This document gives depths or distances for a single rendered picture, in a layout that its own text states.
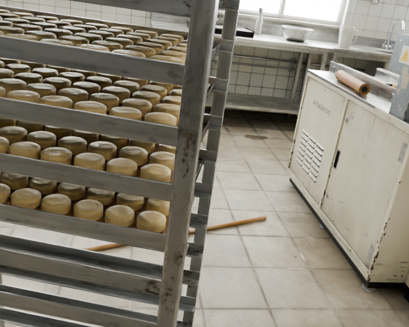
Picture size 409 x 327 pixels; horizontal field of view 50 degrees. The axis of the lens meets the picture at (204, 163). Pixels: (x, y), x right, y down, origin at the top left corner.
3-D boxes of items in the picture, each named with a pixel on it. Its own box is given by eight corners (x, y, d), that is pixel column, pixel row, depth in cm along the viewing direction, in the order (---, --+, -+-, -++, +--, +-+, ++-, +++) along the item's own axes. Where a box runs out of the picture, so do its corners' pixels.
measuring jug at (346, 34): (350, 49, 426) (356, 28, 418) (332, 45, 437) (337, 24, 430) (356, 49, 436) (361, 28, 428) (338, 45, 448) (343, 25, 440)
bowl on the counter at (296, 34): (284, 41, 423) (287, 27, 418) (274, 36, 453) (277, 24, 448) (316, 44, 429) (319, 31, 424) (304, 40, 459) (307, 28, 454)
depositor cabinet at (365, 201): (283, 182, 323) (308, 69, 291) (372, 187, 335) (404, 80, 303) (362, 296, 206) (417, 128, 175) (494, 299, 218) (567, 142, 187)
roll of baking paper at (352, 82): (334, 79, 266) (336, 69, 264) (343, 80, 267) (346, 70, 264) (357, 94, 229) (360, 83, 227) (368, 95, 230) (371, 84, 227)
